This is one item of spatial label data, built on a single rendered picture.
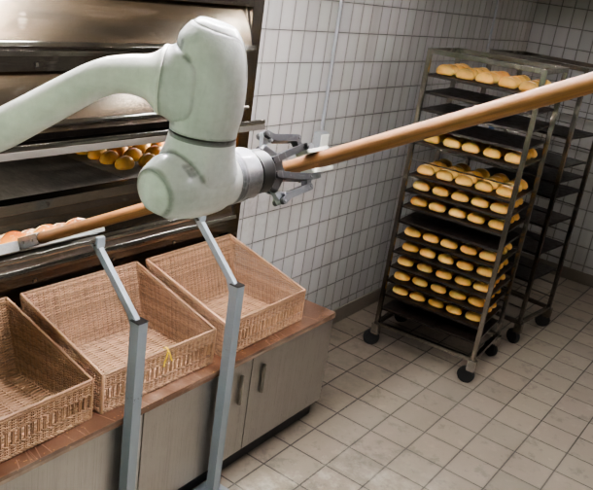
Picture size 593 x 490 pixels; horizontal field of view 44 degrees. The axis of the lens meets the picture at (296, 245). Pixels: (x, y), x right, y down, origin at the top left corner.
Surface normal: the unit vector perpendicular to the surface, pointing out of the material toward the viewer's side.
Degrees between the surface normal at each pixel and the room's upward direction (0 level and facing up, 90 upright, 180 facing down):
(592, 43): 90
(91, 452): 90
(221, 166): 89
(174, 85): 87
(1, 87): 70
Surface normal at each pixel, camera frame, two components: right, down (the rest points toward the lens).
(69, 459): 0.80, 0.31
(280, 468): 0.14, -0.93
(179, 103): -0.22, 0.43
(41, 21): 0.79, -0.03
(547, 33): -0.59, 0.20
